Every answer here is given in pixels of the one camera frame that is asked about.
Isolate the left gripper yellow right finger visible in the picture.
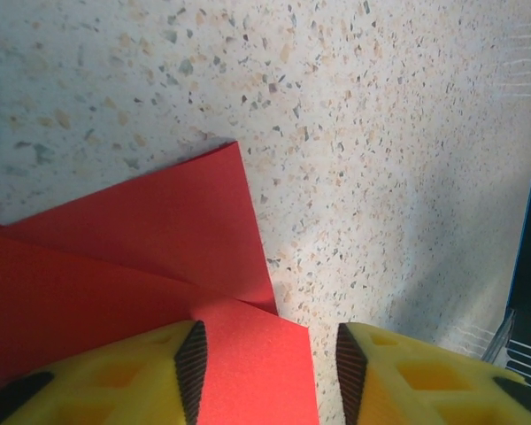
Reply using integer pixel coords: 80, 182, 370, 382
335, 321, 531, 425

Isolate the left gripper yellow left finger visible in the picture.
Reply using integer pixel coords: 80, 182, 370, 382
0, 319, 209, 425

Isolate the red square paper sheet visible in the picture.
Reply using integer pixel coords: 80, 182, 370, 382
0, 140, 319, 425

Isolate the left aluminium frame post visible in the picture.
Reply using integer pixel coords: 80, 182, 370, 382
481, 307, 517, 371

